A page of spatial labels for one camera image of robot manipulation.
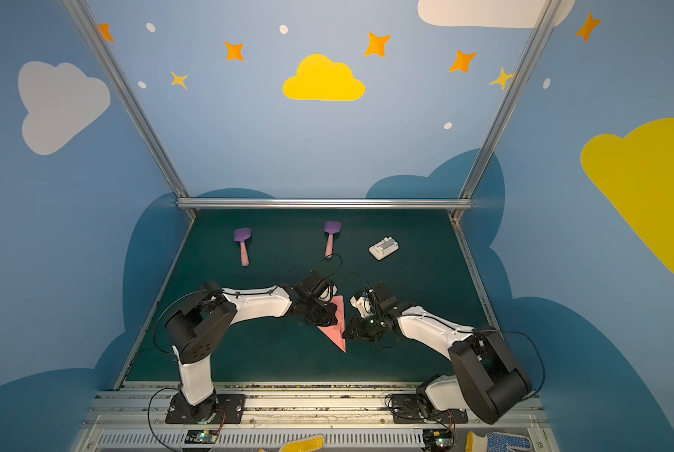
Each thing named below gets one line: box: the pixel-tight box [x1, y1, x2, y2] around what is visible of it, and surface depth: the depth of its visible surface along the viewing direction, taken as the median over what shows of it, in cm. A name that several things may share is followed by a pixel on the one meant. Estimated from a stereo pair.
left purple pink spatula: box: [233, 227, 252, 268], surface depth 110 cm
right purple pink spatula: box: [323, 220, 342, 259], surface depth 113 cm
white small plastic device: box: [368, 236, 401, 261], surface depth 112 cm
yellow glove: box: [279, 433, 325, 452], surface depth 71 cm
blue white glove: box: [465, 430, 531, 452], surface depth 72 cm
